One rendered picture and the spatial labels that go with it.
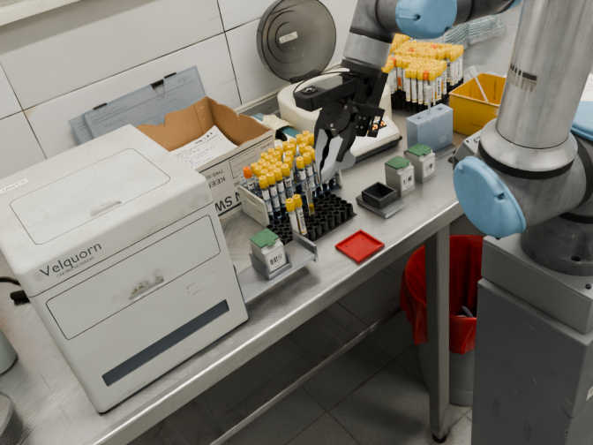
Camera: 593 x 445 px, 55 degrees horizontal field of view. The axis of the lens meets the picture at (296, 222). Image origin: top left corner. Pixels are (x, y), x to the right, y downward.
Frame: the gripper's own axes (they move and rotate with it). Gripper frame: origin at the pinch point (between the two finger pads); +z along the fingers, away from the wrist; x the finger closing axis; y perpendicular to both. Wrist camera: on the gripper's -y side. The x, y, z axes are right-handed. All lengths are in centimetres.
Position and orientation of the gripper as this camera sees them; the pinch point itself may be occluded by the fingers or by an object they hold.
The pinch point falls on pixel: (320, 175)
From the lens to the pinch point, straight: 101.8
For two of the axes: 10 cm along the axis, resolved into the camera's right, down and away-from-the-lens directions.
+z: -2.6, 9.2, 3.1
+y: 7.6, 0.0, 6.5
